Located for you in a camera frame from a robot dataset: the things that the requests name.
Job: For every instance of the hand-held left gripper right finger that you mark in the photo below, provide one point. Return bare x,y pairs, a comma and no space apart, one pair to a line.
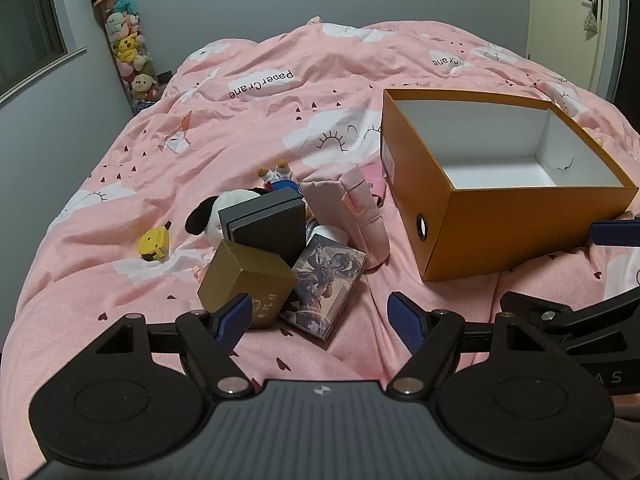
407,322

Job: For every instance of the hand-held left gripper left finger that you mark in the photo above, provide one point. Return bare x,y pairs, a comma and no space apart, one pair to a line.
232,322

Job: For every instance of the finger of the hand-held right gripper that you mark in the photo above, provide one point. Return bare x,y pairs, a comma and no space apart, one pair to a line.
575,310
612,234

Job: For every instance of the gold box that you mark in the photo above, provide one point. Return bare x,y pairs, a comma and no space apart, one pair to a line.
235,275

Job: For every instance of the printed card box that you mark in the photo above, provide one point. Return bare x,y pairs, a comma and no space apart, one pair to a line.
325,280

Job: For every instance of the black box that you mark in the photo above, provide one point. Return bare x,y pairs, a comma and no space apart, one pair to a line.
270,230

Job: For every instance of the black and white plush toy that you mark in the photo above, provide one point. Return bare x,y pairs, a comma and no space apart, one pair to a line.
200,220

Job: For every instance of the pale pink fabric pouch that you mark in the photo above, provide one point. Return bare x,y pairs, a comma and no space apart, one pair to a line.
370,220

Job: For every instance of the orange cardboard box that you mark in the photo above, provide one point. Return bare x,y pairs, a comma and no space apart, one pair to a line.
500,225

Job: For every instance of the white round container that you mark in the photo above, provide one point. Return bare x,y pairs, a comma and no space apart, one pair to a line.
332,237

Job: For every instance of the bright pink case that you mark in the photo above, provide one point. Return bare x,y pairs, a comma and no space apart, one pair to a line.
374,175

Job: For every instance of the blue and white figurine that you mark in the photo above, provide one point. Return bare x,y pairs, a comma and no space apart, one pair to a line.
280,175

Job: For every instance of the yellow tape measure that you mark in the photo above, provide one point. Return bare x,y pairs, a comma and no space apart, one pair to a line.
155,242

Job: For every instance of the pink printed blanket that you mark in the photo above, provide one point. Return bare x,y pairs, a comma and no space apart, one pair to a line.
225,160

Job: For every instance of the small hanging pouch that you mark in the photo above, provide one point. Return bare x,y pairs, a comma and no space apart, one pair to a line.
591,22

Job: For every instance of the door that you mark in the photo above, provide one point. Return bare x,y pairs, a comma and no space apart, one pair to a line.
560,10

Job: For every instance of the clear tube of plush toys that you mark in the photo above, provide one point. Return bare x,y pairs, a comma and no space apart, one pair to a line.
130,50

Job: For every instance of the window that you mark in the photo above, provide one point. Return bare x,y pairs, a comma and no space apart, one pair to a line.
25,20

